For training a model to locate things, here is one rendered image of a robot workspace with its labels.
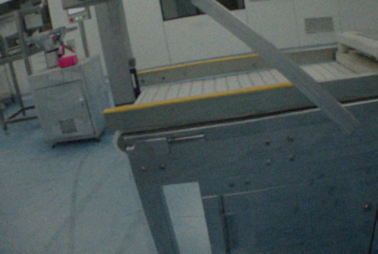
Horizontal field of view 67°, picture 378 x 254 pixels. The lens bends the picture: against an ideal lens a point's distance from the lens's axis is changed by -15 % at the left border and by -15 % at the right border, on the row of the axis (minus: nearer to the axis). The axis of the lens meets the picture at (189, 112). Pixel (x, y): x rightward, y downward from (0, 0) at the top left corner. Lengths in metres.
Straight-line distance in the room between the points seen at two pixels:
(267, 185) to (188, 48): 5.06
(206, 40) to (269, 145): 5.09
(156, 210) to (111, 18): 0.54
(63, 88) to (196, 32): 3.05
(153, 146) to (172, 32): 5.10
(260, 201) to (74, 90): 2.56
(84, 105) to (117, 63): 2.26
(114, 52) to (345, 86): 0.53
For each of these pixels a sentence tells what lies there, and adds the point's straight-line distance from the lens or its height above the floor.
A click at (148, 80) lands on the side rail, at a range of 0.79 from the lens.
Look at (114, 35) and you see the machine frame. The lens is 0.80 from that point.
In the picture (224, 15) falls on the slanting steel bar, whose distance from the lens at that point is 0.47.
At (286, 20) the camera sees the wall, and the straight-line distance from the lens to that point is 5.73.
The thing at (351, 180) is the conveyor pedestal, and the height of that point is 0.72.
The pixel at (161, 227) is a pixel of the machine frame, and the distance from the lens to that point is 1.00.
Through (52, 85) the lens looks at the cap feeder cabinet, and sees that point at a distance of 3.14.
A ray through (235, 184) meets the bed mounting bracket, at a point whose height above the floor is 0.77.
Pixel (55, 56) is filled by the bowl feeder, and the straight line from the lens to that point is 3.34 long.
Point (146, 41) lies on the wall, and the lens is 5.68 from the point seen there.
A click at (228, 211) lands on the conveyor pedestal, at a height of 0.70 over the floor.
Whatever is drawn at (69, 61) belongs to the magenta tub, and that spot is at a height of 0.80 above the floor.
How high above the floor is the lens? 1.10
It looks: 19 degrees down
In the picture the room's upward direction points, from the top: 10 degrees counter-clockwise
